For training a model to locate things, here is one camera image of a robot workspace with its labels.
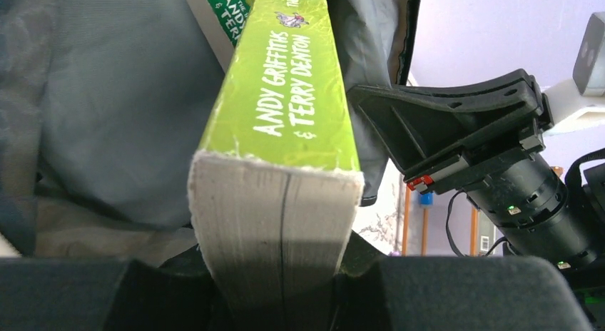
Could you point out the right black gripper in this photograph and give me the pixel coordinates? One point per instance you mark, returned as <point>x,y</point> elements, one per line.
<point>442,139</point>

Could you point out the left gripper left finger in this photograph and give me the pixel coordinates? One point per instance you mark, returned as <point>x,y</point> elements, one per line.
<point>109,293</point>

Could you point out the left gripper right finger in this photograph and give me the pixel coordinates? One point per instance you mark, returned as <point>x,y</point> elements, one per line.
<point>376,291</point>

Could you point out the green illustrated book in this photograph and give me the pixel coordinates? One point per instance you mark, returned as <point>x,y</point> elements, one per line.
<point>222,23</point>
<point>275,183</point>

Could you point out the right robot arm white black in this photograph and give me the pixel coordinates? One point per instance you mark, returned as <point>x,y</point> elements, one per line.
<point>540,214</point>

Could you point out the wooden shelf rack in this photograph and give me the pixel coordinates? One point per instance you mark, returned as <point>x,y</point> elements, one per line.
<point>415,224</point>

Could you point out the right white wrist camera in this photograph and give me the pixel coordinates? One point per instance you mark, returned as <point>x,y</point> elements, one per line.
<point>578,103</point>

